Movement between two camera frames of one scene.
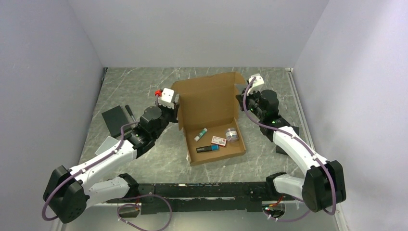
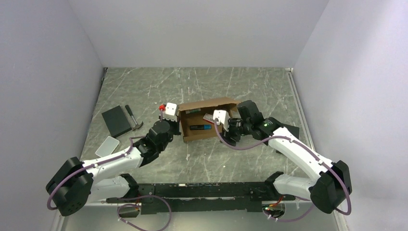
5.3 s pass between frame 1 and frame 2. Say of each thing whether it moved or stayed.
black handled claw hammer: stayed
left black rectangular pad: stayed
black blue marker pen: moved
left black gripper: moved
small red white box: moved
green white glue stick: moved
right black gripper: moved
